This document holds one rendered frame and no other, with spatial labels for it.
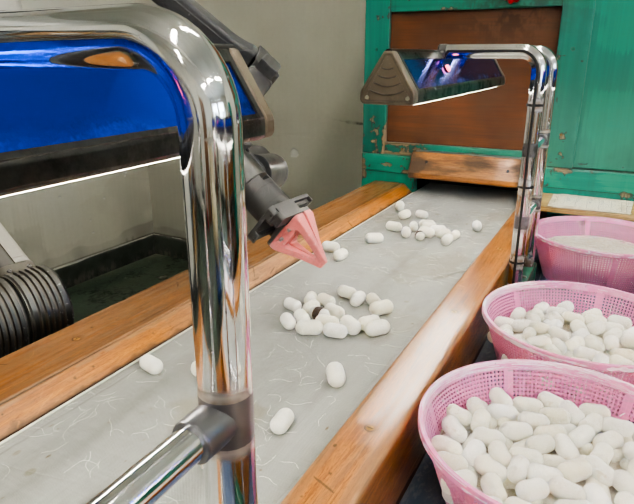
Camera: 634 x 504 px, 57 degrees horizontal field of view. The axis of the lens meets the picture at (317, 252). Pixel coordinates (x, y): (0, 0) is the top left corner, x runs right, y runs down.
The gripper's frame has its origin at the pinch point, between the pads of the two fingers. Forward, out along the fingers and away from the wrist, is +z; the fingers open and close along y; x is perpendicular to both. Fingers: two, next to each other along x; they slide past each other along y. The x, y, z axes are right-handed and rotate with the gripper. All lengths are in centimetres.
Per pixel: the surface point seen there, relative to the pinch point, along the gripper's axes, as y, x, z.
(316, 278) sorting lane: 13.8, 11.8, -0.7
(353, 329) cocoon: -3.3, 1.4, 10.3
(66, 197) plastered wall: 117, 158, -133
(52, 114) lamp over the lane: -48, -24, -8
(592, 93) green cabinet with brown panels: 86, -32, 7
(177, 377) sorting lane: -22.6, 11.6, 0.6
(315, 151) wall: 171, 70, -65
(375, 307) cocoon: 3.9, 0.9, 10.0
